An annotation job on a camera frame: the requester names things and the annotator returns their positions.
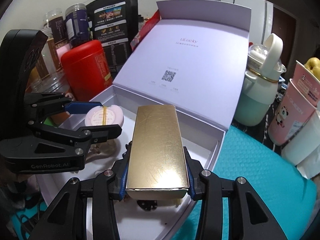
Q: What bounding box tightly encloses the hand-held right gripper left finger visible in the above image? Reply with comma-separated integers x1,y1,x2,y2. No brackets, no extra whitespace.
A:
37,159,130,240

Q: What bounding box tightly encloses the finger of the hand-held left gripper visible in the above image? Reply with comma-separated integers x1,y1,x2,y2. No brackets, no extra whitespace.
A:
27,120,123,157
24,92,103,121

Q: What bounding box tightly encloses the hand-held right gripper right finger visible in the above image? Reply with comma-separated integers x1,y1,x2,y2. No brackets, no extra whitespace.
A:
184,146,285,240

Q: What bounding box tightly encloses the pearl beige hair claw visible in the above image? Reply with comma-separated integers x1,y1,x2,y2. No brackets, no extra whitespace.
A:
86,140,125,162

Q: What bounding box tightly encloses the pink round compact case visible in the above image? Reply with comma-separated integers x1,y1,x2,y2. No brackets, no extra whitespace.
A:
84,104,125,128

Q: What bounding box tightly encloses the gold rectangular box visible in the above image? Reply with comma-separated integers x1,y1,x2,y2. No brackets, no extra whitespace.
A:
125,105,189,200

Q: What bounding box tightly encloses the lavender hinged gift box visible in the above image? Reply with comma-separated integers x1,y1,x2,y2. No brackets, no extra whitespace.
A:
35,0,252,240

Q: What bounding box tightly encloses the clear jar with orange label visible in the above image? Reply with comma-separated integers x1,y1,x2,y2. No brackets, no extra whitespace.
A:
37,90,75,130

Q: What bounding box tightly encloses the red canister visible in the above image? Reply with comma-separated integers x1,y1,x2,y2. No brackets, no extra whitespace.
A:
61,39,113,102

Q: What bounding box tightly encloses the teal bubble mat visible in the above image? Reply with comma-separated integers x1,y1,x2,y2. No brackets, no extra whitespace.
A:
15,126,315,240

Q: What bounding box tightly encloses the clear jar with brown label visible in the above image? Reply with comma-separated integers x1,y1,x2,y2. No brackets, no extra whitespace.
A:
44,9,66,52

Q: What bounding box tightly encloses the clear jar with blue label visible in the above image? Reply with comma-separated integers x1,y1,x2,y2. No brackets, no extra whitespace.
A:
64,3,91,47

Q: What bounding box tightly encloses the black printed pouch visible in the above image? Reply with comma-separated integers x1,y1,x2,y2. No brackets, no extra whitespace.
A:
86,0,139,79

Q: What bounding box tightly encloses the red snack packet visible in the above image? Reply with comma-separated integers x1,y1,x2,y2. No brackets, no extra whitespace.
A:
130,10,160,53

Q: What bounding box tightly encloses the white mint water bottle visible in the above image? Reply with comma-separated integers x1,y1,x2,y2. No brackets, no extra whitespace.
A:
234,33,287,127

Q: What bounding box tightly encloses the white paper roll pack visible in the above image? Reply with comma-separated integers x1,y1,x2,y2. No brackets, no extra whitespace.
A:
281,110,320,179

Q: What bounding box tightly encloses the pink panda paper cup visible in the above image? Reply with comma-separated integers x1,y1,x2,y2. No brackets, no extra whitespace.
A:
268,79,319,147

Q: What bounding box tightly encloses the pink printed paper cup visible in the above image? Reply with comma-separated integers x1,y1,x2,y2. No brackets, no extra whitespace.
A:
291,60,320,107

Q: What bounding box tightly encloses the yellow fruit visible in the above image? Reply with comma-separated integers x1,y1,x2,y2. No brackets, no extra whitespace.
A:
304,57,320,77

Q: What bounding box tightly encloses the white mini fridge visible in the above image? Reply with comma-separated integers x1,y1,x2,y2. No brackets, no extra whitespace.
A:
199,0,274,63

